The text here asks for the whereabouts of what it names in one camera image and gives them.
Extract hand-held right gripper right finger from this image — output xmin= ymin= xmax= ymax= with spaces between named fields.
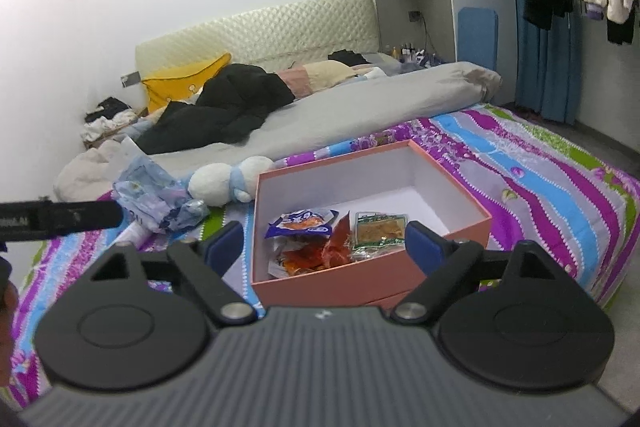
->
xmin=392 ymin=221 xmax=561 ymax=325

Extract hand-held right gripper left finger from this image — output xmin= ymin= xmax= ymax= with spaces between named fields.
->
xmin=90 ymin=221 xmax=258 ymax=325

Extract green-edged snack packet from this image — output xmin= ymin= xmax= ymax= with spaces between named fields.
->
xmin=350 ymin=210 xmax=410 ymax=258

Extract blue white snack packet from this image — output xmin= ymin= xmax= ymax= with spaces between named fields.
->
xmin=265 ymin=208 xmax=338 ymax=239

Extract pink cardboard box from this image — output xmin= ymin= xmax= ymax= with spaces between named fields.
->
xmin=250 ymin=139 xmax=493 ymax=308

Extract orange snack packet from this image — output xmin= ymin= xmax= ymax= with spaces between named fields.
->
xmin=277 ymin=244 xmax=351 ymax=278

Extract crinkled red foil packet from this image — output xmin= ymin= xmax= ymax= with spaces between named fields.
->
xmin=322 ymin=211 xmax=353 ymax=265

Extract person's left hand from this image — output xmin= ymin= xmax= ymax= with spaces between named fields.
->
xmin=1 ymin=281 xmax=20 ymax=314

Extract beige crumpled blanket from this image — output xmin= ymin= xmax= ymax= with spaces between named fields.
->
xmin=54 ymin=139 xmax=126 ymax=200

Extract white plush toy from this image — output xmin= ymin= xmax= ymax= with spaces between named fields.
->
xmin=187 ymin=155 xmax=275 ymax=206

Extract blue printed plastic bag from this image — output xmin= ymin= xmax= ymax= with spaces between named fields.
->
xmin=112 ymin=154 xmax=211 ymax=233

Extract pile of clothes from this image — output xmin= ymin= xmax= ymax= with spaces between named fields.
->
xmin=82 ymin=97 xmax=138 ymax=142

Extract floral purple bedsheet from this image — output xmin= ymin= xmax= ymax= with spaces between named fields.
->
xmin=10 ymin=104 xmax=640 ymax=413

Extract black jacket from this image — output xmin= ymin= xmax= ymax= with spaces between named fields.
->
xmin=135 ymin=63 xmax=296 ymax=152

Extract grey long pillow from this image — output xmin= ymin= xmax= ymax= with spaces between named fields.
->
xmin=142 ymin=61 xmax=502 ymax=162

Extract yellow pillow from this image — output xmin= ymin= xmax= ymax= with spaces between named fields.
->
xmin=141 ymin=53 xmax=233 ymax=112

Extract pink pillow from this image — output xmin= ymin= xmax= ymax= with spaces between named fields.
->
xmin=277 ymin=67 xmax=311 ymax=100

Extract row of small bottles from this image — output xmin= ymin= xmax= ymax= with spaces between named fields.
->
xmin=392 ymin=43 xmax=426 ymax=62

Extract beige pillow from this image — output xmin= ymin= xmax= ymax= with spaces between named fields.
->
xmin=302 ymin=60 xmax=366 ymax=90

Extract black cloth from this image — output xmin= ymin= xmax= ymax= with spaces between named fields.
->
xmin=327 ymin=49 xmax=371 ymax=66

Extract blue curtain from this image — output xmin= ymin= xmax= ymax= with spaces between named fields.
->
xmin=512 ymin=0 xmax=586 ymax=125

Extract cream quilted headboard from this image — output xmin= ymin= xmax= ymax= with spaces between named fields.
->
xmin=135 ymin=0 xmax=377 ymax=80

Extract blue wall panel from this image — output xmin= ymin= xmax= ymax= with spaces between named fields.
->
xmin=457 ymin=7 xmax=500 ymax=72

